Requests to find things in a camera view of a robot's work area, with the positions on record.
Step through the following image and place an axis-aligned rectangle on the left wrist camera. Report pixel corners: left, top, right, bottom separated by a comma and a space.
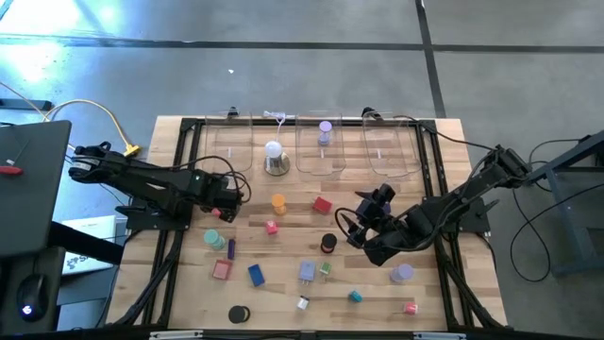
211, 173, 240, 191

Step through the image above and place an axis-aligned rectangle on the clear plastic bin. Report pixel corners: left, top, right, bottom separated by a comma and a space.
361, 111, 423, 180
294, 111, 347, 178
205, 111, 255, 174

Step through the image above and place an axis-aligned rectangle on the long black cable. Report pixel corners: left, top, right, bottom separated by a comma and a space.
391, 114, 499, 153

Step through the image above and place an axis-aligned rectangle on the black aluminium table frame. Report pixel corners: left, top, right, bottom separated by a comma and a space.
106, 116, 509, 332

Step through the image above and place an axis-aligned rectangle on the pink square box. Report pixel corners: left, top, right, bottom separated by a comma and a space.
211, 259, 234, 281

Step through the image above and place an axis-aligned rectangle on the black computer mouse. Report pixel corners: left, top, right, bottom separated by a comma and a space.
16, 273, 48, 323

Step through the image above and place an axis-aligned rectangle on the black round disc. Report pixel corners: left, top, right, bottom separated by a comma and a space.
227, 305, 252, 325

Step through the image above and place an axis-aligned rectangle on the white lamp cable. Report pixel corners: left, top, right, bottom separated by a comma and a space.
262, 110, 288, 143

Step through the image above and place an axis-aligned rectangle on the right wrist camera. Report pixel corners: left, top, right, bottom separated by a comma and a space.
372, 182, 397, 205

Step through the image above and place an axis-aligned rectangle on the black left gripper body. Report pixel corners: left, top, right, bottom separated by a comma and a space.
200, 187, 243, 213

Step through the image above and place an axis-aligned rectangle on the red square block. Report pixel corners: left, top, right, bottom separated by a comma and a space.
311, 195, 334, 216

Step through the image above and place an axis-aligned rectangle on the black floor cable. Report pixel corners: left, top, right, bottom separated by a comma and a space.
493, 181, 604, 284

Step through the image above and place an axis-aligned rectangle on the brass lamp with white bulb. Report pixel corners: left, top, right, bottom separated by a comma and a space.
262, 140, 292, 178

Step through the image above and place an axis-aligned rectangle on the lavender wall charger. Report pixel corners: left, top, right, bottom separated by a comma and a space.
297, 260, 317, 286

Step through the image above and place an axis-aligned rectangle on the black floor bar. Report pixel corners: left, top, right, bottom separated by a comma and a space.
0, 97, 54, 112

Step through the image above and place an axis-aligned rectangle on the black-capped red sand hourglass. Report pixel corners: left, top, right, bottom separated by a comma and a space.
320, 232, 339, 255

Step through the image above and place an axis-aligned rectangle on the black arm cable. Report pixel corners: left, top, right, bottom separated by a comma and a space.
186, 154, 253, 205
333, 206, 362, 247

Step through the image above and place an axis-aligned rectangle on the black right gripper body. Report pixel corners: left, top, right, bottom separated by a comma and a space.
352, 200, 403, 250

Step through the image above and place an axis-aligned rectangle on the yellow cable with plug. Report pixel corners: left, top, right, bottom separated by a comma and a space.
42, 97, 143, 159

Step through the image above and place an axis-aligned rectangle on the silver edge bracket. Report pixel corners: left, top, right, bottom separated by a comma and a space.
149, 330, 204, 340
412, 331, 467, 340

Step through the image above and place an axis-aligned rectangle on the black mouse pad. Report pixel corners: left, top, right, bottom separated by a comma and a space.
0, 245, 67, 334

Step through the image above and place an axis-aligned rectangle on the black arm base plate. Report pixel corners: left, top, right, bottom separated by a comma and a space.
422, 195, 500, 235
115, 203, 193, 232

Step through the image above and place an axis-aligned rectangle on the white paper sheet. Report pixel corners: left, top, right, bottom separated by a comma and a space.
60, 214, 119, 277

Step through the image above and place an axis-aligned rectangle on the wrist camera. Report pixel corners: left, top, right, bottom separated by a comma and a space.
211, 173, 240, 191
372, 182, 397, 205

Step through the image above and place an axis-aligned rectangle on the teal hourglass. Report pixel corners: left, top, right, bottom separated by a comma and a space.
203, 229, 227, 251

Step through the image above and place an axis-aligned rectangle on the blue box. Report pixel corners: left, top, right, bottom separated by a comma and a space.
246, 263, 267, 288

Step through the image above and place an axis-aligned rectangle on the grey metal stand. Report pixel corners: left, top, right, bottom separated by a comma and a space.
520, 129, 604, 278

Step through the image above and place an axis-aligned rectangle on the lavender hourglass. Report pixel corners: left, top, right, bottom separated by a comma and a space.
317, 120, 334, 146
389, 263, 415, 284

